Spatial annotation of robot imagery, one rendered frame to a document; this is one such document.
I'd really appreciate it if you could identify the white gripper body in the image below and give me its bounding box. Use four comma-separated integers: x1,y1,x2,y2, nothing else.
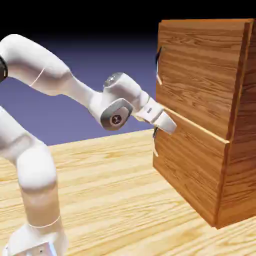
152,110,178,135

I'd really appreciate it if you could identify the small wooden cabinet door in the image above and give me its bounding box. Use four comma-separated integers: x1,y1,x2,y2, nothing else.
152,107,230,228

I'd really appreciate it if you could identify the large wooden cabinet door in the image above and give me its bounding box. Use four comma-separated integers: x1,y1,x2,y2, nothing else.
155,19,253,140

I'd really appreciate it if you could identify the wooden cabinet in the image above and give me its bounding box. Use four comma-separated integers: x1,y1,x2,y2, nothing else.
152,18,256,230

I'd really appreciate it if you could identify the short curved metal handle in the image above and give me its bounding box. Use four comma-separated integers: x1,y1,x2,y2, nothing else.
152,126,160,157

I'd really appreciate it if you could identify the long curved metal handle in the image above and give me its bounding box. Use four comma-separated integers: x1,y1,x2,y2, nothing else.
155,46,163,86

